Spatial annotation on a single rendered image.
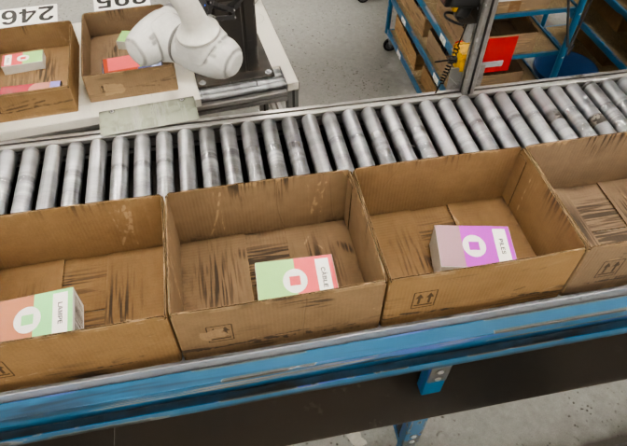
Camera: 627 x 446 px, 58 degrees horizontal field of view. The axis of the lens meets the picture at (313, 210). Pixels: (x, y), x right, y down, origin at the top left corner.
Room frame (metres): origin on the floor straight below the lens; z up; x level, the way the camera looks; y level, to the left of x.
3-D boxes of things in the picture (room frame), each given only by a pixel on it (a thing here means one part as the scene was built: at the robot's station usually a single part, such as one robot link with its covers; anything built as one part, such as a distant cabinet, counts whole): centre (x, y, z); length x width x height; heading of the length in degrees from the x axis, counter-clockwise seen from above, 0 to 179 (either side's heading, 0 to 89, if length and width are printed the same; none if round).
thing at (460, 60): (1.59, -0.45, 0.84); 0.15 x 0.09 x 0.07; 102
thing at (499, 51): (1.58, -0.56, 0.85); 0.16 x 0.01 x 0.13; 102
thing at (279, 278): (0.63, 0.03, 0.92); 0.16 x 0.11 x 0.07; 99
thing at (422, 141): (1.23, -0.35, 0.72); 0.52 x 0.05 x 0.05; 12
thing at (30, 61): (1.62, 0.99, 0.77); 0.13 x 0.07 x 0.04; 107
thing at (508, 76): (2.25, -0.73, 0.39); 0.40 x 0.30 x 0.10; 12
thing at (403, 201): (0.75, -0.30, 0.97); 0.39 x 0.29 x 0.17; 102
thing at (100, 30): (1.66, 0.64, 0.80); 0.38 x 0.28 x 0.10; 15
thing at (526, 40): (2.24, -0.73, 0.59); 0.40 x 0.30 x 0.10; 10
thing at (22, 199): (0.99, 0.80, 0.72); 0.52 x 0.05 x 0.05; 12
